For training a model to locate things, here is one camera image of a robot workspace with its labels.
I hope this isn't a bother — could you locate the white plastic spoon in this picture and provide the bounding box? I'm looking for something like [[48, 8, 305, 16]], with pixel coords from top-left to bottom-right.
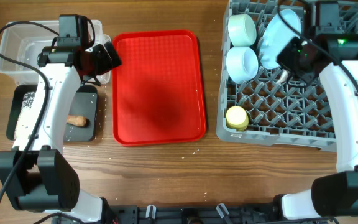
[[276, 70, 289, 85]]

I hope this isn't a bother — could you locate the light blue plate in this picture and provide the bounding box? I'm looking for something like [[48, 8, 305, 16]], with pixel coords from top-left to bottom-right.
[[259, 9, 301, 70]]

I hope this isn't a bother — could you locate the light blue rice bowl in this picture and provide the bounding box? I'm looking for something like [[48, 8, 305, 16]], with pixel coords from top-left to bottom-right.
[[226, 47, 259, 84]]

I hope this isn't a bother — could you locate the orange carrot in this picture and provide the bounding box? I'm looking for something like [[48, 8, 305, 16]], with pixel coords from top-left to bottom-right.
[[67, 115, 88, 127]]

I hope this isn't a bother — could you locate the light green bowl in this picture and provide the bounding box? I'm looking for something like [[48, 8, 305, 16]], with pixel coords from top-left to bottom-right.
[[228, 14, 257, 47]]

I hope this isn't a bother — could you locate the white rice pile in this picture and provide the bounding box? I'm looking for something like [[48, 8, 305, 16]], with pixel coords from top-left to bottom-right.
[[14, 92, 37, 140]]

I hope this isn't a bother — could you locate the yellow plastic cup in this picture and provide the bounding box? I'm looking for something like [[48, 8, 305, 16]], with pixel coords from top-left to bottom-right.
[[226, 106, 249, 131]]

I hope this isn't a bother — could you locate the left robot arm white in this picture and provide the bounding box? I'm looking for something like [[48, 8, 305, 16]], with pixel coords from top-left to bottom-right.
[[0, 42, 122, 223]]

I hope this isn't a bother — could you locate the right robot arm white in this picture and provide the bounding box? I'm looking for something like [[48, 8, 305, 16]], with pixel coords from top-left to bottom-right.
[[277, 1, 358, 220]]

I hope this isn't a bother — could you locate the black waste tray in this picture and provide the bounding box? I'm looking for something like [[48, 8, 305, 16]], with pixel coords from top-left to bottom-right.
[[6, 85, 98, 142]]

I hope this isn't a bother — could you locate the grey dishwasher rack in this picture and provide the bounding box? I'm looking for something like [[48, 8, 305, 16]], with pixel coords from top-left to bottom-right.
[[216, 1, 358, 152]]

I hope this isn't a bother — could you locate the clear plastic waste bin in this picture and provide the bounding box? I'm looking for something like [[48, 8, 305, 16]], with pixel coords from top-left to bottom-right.
[[0, 20, 111, 85]]

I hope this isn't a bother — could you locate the red serving tray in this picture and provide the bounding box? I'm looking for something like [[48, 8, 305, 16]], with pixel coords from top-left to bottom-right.
[[111, 29, 207, 146]]

